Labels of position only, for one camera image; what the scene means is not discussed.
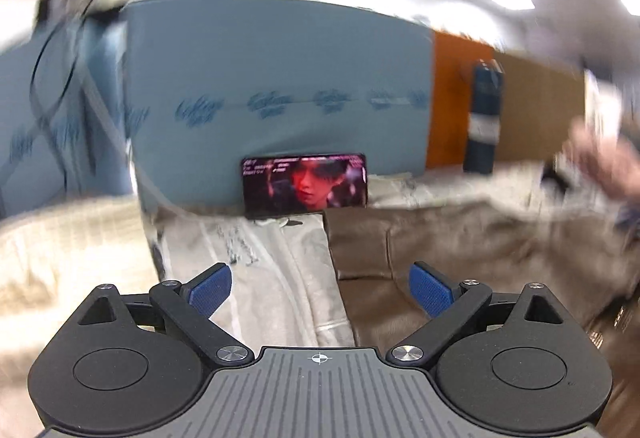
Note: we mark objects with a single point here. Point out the white printed cloth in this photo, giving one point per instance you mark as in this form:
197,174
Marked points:
270,268

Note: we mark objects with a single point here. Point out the large blue padded panel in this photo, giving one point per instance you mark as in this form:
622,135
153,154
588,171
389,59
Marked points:
280,67

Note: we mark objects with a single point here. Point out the orange panel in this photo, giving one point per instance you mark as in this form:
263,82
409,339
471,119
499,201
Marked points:
457,97

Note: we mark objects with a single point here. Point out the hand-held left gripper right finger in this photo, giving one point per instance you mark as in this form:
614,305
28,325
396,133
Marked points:
426,290

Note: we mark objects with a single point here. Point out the blue padded side panel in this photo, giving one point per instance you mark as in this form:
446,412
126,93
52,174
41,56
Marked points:
55,117

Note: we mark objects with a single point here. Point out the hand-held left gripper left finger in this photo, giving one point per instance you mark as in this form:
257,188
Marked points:
214,292

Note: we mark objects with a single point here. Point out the cream blanket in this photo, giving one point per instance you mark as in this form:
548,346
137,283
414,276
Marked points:
65,248

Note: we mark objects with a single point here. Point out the brown garment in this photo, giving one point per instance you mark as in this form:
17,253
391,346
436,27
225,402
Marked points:
450,248

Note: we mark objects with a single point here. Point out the person's right hand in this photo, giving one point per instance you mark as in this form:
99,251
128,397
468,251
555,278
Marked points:
602,162

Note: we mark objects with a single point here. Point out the dark blue cylinder bag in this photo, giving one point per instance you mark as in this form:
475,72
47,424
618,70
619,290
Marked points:
484,117

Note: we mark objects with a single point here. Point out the black smartphone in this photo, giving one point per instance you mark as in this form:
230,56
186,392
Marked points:
305,185

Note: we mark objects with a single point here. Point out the white blurred object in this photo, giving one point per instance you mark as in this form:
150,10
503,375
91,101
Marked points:
602,102

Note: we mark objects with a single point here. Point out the brown board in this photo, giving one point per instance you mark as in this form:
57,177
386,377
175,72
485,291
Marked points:
542,107

